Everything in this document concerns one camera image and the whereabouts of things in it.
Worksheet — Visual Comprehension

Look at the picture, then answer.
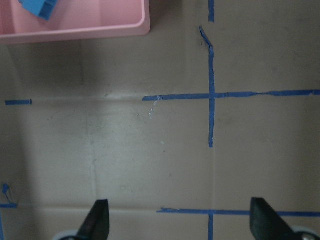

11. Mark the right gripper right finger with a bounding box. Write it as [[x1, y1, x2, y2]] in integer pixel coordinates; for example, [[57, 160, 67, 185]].
[[249, 197, 300, 240]]

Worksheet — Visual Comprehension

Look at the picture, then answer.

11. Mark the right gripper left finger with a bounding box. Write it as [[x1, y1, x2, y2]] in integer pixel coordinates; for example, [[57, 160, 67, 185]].
[[74, 199, 110, 240]]

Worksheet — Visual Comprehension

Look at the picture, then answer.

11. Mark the blue toy block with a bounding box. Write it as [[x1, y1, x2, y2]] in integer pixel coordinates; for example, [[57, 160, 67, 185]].
[[18, 0, 58, 21]]

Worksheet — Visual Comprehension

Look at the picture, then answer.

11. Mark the pink plastic box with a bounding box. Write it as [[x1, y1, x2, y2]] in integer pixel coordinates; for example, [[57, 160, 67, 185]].
[[0, 0, 151, 45]]

